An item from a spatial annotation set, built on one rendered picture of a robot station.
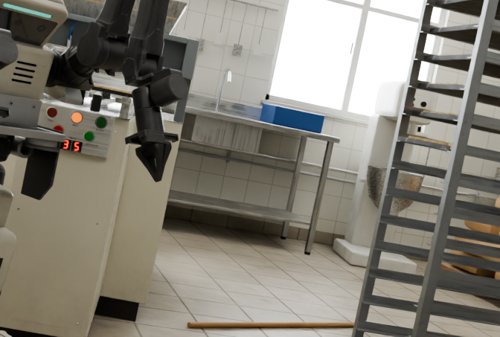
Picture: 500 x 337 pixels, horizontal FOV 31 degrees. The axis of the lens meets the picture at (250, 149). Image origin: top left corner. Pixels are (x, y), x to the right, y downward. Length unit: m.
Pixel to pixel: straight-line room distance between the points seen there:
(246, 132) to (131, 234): 2.92
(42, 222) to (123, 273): 0.79
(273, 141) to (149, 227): 3.62
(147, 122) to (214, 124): 4.58
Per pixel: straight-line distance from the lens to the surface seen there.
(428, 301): 2.65
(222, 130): 6.53
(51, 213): 3.08
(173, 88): 1.91
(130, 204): 3.75
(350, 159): 7.51
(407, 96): 3.03
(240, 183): 7.25
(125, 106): 3.00
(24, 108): 2.06
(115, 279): 3.81
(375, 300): 3.08
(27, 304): 3.14
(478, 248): 2.71
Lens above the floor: 0.95
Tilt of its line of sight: 2 degrees down
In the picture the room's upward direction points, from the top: 12 degrees clockwise
